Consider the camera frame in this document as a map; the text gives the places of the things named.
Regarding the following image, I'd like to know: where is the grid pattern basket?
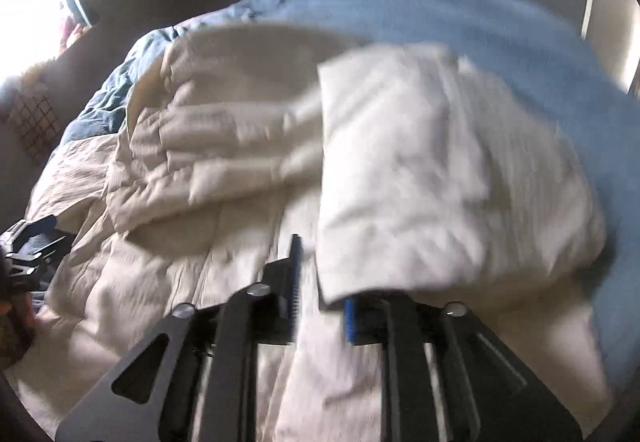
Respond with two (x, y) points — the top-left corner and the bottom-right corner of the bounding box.
(8, 90), (62, 163)

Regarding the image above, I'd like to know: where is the white bedroom door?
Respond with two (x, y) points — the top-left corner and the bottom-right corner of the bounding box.
(582, 0), (639, 94)

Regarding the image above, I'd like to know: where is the blue fleece bed blanket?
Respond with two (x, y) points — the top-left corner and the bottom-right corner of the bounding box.
(62, 0), (639, 387)

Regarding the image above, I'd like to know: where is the person's left hand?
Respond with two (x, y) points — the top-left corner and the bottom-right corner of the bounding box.
(0, 293), (36, 370)

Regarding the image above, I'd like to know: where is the cream hooded puffer jacket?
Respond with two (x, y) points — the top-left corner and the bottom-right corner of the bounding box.
(6, 24), (612, 441)

